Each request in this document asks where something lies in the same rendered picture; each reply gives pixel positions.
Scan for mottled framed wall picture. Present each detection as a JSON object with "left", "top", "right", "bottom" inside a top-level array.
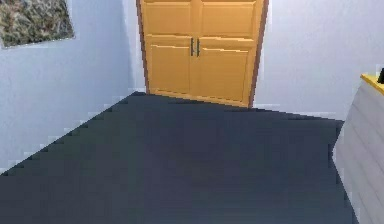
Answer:
[{"left": 0, "top": 0, "right": 76, "bottom": 50}]

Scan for orange wooden double door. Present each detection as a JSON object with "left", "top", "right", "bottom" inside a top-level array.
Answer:
[{"left": 135, "top": 0, "right": 270, "bottom": 109}]

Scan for white cabinet with yellow top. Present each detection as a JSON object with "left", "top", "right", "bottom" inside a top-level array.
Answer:
[{"left": 332, "top": 73, "right": 384, "bottom": 224}]

